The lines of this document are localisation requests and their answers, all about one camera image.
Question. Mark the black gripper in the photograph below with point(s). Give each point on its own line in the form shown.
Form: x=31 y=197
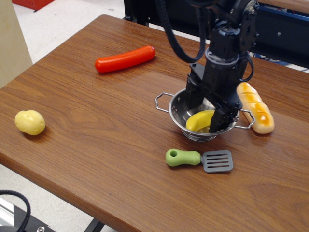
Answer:
x=216 y=81

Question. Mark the yellow toy banana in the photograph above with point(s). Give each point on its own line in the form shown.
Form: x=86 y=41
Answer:
x=200 y=122

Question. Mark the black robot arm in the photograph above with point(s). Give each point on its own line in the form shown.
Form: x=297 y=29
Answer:
x=232 y=34

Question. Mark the steel colander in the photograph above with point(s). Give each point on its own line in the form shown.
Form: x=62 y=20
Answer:
x=180 y=113

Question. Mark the toy bread loaf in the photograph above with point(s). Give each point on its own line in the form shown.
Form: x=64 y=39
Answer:
x=251 y=101

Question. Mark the red toy sausage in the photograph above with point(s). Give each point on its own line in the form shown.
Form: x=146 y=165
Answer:
x=125 y=60

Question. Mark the yellow toy potato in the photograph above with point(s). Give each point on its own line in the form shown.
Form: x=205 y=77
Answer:
x=30 y=122

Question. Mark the red box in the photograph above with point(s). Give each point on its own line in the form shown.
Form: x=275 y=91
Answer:
x=32 y=4

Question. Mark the beige cabinet panel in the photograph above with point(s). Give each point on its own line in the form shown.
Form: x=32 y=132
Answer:
x=14 y=54

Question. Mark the green handled grey spatula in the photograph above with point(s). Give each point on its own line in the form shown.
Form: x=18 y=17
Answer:
x=212 y=161

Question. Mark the black metal frame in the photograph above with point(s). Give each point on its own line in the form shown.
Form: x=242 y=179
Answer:
x=283 y=29

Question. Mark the black base bracket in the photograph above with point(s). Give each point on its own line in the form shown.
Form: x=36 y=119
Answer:
x=12 y=216

